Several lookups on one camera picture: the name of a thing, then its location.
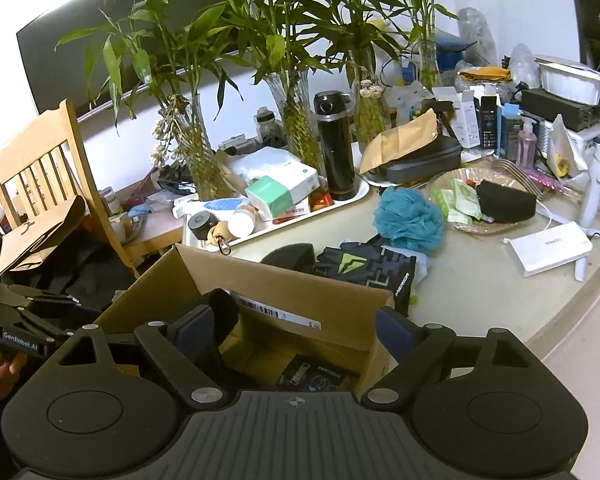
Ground yellow cloth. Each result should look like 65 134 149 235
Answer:
459 66 513 84

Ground white carton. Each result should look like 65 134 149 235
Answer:
450 87 481 150

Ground black zip case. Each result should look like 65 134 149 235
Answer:
367 137 463 184

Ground wooden charm with carabiner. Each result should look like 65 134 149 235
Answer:
207 222 233 257

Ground red packet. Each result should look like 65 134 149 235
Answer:
272 194 335 224

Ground green wipes packet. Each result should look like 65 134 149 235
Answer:
450 180 482 221
432 189 456 222

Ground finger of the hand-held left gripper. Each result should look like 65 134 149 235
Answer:
9 284 82 311
21 309 77 346

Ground white tray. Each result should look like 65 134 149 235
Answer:
172 172 371 252

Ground black carton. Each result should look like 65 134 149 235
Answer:
478 95 499 154

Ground black television screen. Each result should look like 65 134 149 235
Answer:
16 0 261 122

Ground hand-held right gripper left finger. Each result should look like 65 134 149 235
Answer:
55 289 240 408

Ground black equipment box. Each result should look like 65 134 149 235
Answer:
520 87 600 132

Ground black glove green mark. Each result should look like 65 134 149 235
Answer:
314 241 383 287

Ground white bottle black lid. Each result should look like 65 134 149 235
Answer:
254 106 282 149

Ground black round cap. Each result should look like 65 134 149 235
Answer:
187 211 218 241

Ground white pill bottle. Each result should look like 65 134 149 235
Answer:
227 207 258 238

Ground black printed packet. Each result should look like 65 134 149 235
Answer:
275 355 352 394

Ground brown paper bag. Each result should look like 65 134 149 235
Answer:
0 195 88 277

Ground white cable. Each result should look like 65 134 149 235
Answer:
535 200 570 224

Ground white box green dot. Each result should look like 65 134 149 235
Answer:
227 147 320 201

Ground small glass jar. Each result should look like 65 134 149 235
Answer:
99 186 122 214

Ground black pouch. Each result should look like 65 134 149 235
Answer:
475 179 537 223

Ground white food container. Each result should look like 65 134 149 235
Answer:
535 55 600 106

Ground white phone gimbal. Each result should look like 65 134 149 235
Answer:
574 40 600 281

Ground glass vase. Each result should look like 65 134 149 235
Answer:
265 70 327 177
347 50 389 154
167 95 231 202
415 40 443 92

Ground dark glass bottle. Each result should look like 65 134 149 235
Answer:
314 91 357 202

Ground clear plastic bag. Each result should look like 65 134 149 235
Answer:
455 7 499 67

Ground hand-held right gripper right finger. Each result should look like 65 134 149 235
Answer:
361 306 543 408

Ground white plastic bag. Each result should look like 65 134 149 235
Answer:
547 114 589 181

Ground blue carton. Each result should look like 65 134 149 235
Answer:
500 102 523 161

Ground pink pen packet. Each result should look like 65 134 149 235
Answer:
522 167 581 194

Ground brown cardboard box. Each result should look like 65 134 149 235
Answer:
359 108 440 175

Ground pink pump bottle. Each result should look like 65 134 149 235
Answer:
516 116 538 167

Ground glass plate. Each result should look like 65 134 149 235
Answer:
430 167 547 234

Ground teal bath loofah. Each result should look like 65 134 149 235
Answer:
373 186 446 253

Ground white blue packet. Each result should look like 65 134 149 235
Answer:
175 197 246 219

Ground black clothing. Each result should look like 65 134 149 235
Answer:
10 237 137 313

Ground white flat box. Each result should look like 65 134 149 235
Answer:
504 221 594 277

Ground dried white flowers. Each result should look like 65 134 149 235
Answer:
150 102 192 167

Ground wooden chair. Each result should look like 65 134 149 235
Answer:
0 99 147 281

